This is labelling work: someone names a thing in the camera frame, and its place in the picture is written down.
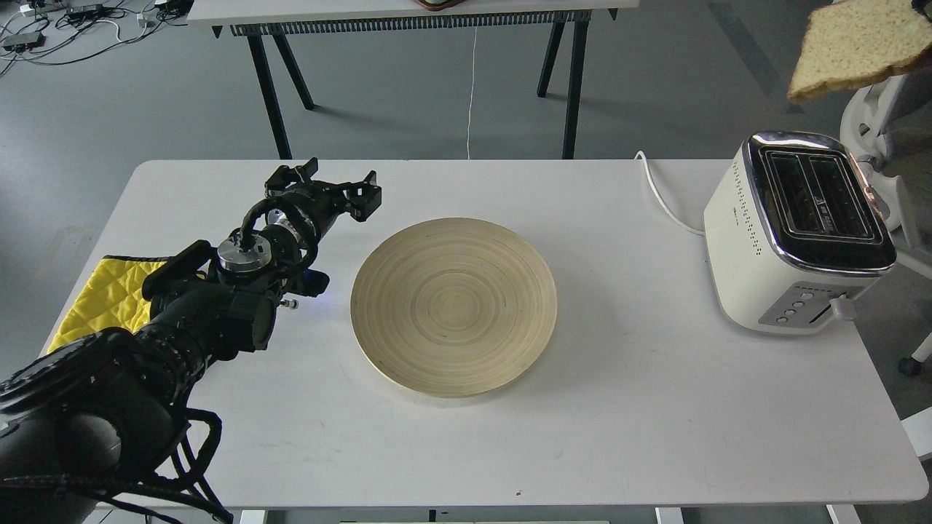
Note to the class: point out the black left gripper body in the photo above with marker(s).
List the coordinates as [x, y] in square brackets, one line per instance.
[319, 204]

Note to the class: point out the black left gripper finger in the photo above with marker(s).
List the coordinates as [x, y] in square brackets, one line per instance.
[284, 177]
[359, 200]

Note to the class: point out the slice of bread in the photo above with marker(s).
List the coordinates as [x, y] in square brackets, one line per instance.
[852, 44]

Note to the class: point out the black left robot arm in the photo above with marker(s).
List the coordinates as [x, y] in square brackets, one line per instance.
[108, 414]

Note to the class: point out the white chrome toaster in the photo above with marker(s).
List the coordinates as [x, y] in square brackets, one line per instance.
[794, 234]

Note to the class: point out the round wooden plate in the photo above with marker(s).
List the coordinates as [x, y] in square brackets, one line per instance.
[454, 307]

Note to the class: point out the yellow quilted cloth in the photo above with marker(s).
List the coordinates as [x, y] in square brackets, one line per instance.
[112, 296]

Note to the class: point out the white background table black legs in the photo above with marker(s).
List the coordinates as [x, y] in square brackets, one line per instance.
[256, 21]

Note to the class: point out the white office chair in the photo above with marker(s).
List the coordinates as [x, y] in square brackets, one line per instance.
[864, 130]

